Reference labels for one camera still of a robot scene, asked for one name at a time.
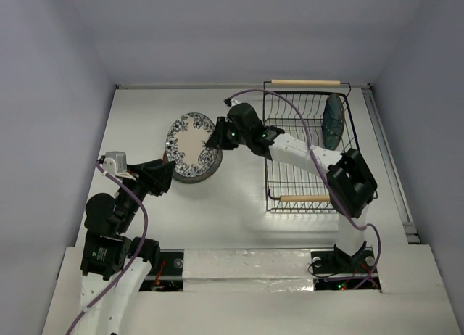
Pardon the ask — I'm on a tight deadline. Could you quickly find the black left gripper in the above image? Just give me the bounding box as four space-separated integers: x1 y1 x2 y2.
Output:
117 157 175 230

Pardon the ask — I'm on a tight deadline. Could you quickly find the grey patterned plate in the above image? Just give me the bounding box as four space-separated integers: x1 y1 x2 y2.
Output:
165 112 215 164

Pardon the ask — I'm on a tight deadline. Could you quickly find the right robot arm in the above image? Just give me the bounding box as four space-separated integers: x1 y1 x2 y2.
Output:
206 103 378 271

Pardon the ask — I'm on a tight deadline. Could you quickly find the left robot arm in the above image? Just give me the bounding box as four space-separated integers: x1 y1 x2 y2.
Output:
67 152 175 334

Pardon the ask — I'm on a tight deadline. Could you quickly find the dark teal plate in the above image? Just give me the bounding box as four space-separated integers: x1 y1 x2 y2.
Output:
322 93 345 150

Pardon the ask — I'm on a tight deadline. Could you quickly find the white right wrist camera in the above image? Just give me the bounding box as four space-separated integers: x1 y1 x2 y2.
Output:
224 98 241 109

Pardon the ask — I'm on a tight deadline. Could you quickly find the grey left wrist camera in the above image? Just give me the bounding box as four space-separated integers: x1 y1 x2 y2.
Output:
101 151 129 178

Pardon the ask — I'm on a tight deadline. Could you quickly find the black wire dish rack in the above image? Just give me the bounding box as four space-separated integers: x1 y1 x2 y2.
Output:
262 82 360 214

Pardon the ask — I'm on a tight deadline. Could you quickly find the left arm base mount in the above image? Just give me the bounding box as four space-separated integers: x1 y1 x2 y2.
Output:
139 250 184 292

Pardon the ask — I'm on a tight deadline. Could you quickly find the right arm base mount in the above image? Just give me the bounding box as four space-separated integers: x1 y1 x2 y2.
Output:
307 248 381 291

